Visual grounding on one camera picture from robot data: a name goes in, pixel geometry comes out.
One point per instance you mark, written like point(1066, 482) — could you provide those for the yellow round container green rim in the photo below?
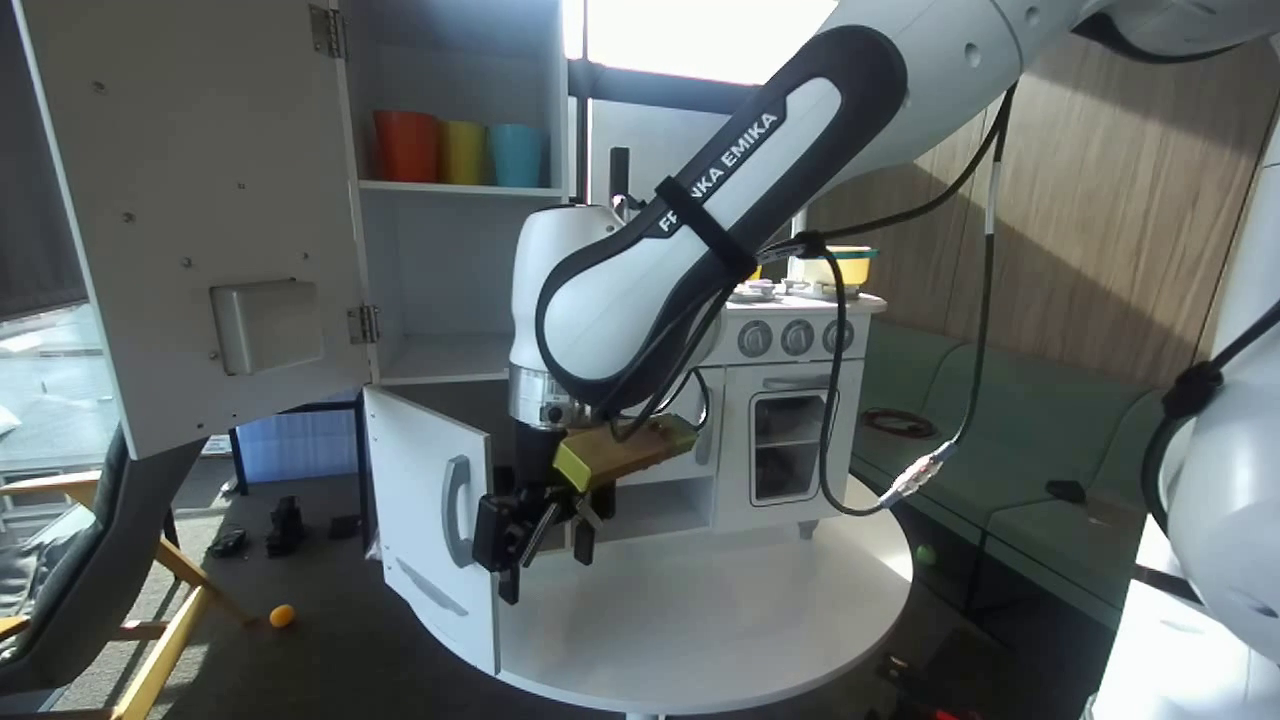
point(839, 266)

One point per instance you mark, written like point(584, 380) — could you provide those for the tall white fridge door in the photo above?
point(172, 202)

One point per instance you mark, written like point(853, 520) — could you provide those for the short white fridge door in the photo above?
point(412, 532)

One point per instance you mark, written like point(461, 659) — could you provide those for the grey stove knob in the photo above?
point(839, 334)
point(799, 336)
point(752, 336)

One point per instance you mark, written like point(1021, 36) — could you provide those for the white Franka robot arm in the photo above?
point(627, 304)

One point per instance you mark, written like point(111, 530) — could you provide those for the teal cup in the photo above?
point(519, 156)

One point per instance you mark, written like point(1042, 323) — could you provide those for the blue grid panel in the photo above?
point(303, 445)

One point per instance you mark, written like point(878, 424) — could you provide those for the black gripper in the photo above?
point(526, 506)

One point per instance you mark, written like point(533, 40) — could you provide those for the small orange ball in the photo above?
point(281, 616)

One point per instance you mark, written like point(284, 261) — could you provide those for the white oven door with window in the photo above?
point(751, 440)

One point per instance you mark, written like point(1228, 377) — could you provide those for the round white table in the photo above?
point(692, 600)

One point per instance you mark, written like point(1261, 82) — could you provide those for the dark folding chair wooden legs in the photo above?
point(81, 573)

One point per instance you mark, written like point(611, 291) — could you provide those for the red cup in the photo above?
point(407, 144)

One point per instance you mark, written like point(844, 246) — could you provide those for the black floor block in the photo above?
point(284, 525)

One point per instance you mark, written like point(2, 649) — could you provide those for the yellow cup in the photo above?
point(466, 152)

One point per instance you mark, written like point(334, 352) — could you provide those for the silver toy faucet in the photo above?
point(620, 175)

